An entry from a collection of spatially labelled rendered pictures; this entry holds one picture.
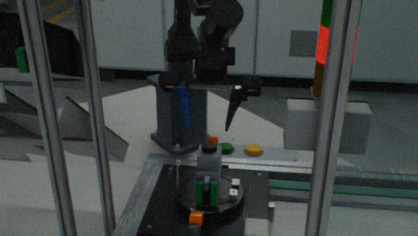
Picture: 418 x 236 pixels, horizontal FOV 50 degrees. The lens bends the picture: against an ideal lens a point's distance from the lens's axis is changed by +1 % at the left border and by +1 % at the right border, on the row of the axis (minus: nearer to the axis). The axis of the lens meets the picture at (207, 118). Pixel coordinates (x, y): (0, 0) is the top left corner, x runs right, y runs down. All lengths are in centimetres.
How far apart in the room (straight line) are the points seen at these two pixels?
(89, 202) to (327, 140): 65
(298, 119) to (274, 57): 329
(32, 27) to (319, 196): 47
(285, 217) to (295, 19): 301
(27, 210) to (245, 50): 304
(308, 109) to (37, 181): 79
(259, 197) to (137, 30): 325
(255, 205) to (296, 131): 27
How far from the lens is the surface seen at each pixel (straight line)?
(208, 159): 84
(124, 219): 90
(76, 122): 82
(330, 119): 65
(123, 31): 410
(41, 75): 62
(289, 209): 100
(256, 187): 96
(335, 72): 62
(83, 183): 120
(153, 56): 409
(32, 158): 136
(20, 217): 113
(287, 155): 110
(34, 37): 61
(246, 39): 391
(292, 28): 388
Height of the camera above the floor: 151
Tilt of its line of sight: 26 degrees down
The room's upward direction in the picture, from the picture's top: straight up
